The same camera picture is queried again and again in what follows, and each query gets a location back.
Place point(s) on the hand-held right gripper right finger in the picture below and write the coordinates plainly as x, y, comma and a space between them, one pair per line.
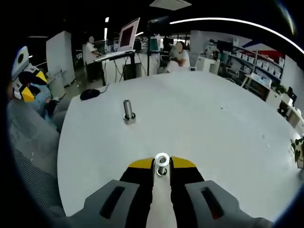
186, 180

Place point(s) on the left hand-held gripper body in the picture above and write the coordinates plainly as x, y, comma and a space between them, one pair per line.
25, 65

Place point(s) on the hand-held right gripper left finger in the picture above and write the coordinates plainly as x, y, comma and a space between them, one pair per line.
136, 180

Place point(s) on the silver metal washer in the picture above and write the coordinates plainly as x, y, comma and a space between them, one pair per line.
157, 159

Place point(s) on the black washer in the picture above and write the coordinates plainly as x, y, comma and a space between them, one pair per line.
133, 116

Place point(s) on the thick threaded metal stud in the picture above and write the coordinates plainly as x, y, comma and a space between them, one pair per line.
127, 108

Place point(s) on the white partition panel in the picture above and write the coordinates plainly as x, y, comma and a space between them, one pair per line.
59, 59

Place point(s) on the black computer mouse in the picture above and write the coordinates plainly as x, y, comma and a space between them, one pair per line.
89, 94

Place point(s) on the grey mesh office chair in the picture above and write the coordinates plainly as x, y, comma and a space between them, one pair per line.
31, 154

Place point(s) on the white standing desk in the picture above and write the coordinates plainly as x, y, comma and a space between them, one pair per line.
111, 55

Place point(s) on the large white-framed display screen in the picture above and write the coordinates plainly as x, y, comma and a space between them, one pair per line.
128, 35

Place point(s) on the potted green plant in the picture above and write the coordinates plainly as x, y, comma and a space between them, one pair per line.
298, 149

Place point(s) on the shelf rack with white bins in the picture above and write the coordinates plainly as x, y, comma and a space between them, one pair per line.
261, 63

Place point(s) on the curved ceiling light strip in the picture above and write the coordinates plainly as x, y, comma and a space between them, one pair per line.
221, 18

